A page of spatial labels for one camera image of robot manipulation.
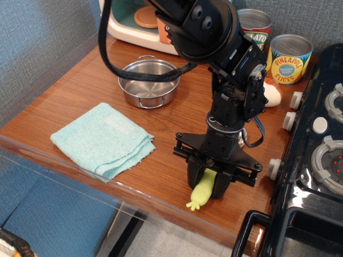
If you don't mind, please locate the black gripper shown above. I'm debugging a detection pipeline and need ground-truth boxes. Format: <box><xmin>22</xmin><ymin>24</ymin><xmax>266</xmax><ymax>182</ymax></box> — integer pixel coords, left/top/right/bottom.
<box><xmin>174</xmin><ymin>117</ymin><xmax>263</xmax><ymax>199</ymax></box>

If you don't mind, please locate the spoon with green handle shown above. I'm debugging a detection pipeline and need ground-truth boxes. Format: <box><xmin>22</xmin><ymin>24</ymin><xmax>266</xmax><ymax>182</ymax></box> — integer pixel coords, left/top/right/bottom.
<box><xmin>186</xmin><ymin>129</ymin><xmax>247</xmax><ymax>211</ymax></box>

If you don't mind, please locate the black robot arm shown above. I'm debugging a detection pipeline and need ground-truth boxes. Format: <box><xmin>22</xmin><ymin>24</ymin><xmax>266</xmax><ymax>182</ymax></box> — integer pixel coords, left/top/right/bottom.
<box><xmin>151</xmin><ymin>1</ymin><xmax>267</xmax><ymax>199</ymax></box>

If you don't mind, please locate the white stove knob lower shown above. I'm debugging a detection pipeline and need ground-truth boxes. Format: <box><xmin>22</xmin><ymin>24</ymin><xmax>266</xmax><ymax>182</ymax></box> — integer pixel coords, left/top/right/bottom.
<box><xmin>266</xmin><ymin>158</ymin><xmax>281</xmax><ymax>180</ymax></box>

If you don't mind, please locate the white stove knob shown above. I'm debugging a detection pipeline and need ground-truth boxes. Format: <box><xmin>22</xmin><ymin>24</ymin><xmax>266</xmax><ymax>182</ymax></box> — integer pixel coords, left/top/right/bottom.
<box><xmin>282</xmin><ymin>112</ymin><xmax>296</xmax><ymax>132</ymax></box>
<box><xmin>289</xmin><ymin>92</ymin><xmax>303</xmax><ymax>110</ymax></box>
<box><xmin>266</xmin><ymin>158</ymin><xmax>281</xmax><ymax>180</ymax></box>

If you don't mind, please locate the white stove knob middle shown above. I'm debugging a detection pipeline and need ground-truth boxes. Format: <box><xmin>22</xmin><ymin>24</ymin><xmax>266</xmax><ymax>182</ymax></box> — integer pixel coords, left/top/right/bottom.
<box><xmin>282</xmin><ymin>112</ymin><xmax>296</xmax><ymax>132</ymax></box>

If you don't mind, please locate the small steel pot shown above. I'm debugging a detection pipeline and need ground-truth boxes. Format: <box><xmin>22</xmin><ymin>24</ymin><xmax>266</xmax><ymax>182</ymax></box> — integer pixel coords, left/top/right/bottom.
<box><xmin>118</xmin><ymin>55</ymin><xmax>180</xmax><ymax>109</ymax></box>

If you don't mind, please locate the plush mushroom toy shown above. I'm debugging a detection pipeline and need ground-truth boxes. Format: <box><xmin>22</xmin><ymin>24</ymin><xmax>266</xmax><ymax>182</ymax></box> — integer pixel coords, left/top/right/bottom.
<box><xmin>264</xmin><ymin>77</ymin><xmax>284</xmax><ymax>108</ymax></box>

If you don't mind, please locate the black toy stove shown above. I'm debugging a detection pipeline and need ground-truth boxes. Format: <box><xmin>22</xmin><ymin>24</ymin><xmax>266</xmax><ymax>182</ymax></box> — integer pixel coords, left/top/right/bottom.
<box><xmin>232</xmin><ymin>43</ymin><xmax>342</xmax><ymax>256</ymax></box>

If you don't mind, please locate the light teal folded cloth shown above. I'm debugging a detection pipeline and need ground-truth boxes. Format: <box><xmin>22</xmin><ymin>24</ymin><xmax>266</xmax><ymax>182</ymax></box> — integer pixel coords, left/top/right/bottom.
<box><xmin>50</xmin><ymin>103</ymin><xmax>155</xmax><ymax>182</ymax></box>

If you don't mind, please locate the white stove knob upper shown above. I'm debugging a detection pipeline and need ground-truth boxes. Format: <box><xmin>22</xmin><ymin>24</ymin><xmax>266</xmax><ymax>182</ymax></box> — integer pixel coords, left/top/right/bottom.
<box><xmin>289</xmin><ymin>92</ymin><xmax>303</xmax><ymax>110</ymax></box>

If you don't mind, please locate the pineapple slices can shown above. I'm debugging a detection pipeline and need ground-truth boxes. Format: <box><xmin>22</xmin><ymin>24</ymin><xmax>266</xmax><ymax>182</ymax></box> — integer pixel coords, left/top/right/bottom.
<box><xmin>266</xmin><ymin>34</ymin><xmax>314</xmax><ymax>85</ymax></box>

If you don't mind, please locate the tomato sauce can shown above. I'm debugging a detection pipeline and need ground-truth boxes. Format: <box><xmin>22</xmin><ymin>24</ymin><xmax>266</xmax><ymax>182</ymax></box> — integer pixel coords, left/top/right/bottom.
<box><xmin>237</xmin><ymin>9</ymin><xmax>272</xmax><ymax>51</ymax></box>

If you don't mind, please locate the teal toy microwave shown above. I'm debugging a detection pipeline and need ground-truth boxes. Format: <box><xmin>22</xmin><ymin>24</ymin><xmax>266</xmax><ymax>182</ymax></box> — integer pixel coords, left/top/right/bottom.
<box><xmin>107</xmin><ymin>1</ymin><xmax>177</xmax><ymax>55</ymax></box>

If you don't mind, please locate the orange microwave turntable plate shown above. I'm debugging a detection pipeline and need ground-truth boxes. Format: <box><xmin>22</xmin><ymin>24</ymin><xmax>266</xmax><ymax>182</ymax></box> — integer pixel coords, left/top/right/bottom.
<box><xmin>134</xmin><ymin>6</ymin><xmax>158</xmax><ymax>29</ymax></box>

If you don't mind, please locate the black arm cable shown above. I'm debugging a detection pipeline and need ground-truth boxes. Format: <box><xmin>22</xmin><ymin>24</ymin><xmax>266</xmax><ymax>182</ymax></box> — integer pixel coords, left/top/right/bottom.
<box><xmin>98</xmin><ymin>0</ymin><xmax>198</xmax><ymax>82</ymax></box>

